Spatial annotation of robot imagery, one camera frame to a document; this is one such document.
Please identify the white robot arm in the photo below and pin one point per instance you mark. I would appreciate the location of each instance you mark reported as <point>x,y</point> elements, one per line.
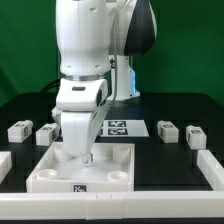
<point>91,35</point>

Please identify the white left fence piece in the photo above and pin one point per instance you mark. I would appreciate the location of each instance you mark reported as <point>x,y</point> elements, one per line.
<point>5,164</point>

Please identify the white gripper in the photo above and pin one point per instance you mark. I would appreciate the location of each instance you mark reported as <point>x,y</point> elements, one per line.
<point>83,106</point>

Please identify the white square table top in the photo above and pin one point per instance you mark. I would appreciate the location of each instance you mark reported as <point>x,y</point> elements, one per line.
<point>112,170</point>

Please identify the white marker sheet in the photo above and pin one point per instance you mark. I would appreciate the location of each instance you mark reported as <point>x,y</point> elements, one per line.
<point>124,128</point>

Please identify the white front fence rail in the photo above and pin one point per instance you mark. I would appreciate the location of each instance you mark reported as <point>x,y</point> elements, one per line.
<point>118,205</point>

